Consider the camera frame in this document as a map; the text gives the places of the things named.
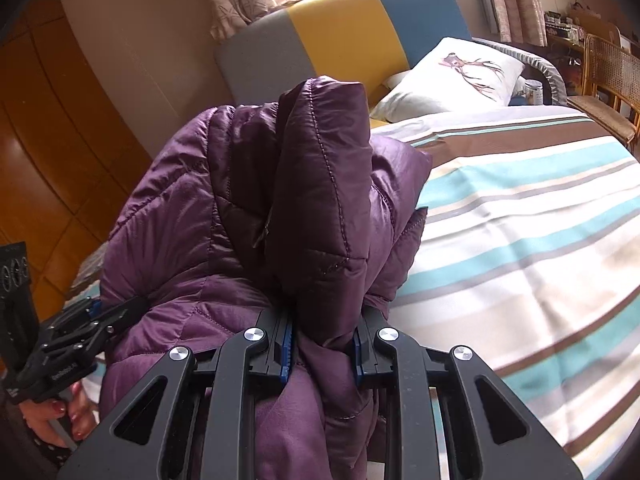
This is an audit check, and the grey padded crib rail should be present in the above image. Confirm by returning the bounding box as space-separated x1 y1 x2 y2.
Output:
472 37 568 106

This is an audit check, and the grey yellow blue headboard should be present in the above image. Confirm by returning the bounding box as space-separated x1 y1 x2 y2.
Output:
215 0 473 111

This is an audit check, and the striped bed sheet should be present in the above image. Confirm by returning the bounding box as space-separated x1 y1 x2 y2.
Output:
65 105 640 480

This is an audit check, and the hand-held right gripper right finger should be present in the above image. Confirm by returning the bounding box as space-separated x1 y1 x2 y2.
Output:
352 307 585 480

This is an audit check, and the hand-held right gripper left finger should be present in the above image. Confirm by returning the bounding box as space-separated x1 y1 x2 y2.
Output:
57 307 296 480

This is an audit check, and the cluttered wooden desk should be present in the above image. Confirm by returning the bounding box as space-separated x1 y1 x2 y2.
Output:
542 2 626 61

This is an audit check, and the orange wooden wardrobe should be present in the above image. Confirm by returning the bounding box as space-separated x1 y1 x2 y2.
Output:
0 0 153 376

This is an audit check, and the purple quilted down jacket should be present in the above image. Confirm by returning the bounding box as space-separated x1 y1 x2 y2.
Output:
97 76 433 480

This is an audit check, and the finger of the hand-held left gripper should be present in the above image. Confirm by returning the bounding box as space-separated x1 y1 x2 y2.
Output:
41 296 149 358
46 297 102 333

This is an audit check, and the white deer print pillow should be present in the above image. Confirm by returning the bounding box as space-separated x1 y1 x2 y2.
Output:
370 36 526 123

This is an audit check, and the plain white pillow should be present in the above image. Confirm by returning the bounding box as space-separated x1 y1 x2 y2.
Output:
381 71 412 92

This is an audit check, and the rattan chair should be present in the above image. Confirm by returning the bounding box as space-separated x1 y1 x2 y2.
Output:
567 34 640 146

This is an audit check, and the person's left hand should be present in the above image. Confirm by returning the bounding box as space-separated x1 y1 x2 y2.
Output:
22 382 97 453

